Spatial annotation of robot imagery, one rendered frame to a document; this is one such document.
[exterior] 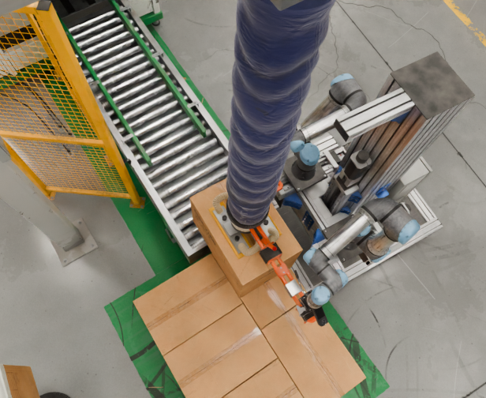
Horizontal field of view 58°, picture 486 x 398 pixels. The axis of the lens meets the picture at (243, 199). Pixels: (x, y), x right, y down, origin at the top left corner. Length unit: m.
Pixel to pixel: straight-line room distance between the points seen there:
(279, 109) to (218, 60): 3.21
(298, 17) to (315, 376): 2.33
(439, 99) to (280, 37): 1.00
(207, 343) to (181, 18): 3.25
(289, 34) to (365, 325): 2.86
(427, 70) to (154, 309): 2.08
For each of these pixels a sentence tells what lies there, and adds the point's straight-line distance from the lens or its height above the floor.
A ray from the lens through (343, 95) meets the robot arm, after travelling 2.38.
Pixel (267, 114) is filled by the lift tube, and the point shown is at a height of 2.35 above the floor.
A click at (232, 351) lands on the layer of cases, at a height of 0.54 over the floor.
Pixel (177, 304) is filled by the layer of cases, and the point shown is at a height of 0.54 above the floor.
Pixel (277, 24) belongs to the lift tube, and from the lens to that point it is 1.04.
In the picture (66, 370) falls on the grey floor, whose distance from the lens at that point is 3.62.
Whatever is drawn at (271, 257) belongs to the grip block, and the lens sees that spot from 2.31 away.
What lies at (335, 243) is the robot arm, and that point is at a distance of 2.01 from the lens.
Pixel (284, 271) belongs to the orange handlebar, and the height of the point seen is 1.22.
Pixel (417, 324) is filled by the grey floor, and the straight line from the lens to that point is 3.78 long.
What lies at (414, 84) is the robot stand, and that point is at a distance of 1.93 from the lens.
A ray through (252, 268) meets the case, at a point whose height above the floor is 1.08.
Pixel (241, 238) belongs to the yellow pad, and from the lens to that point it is 2.45.
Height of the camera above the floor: 3.44
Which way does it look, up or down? 68 degrees down
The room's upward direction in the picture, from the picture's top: 7 degrees clockwise
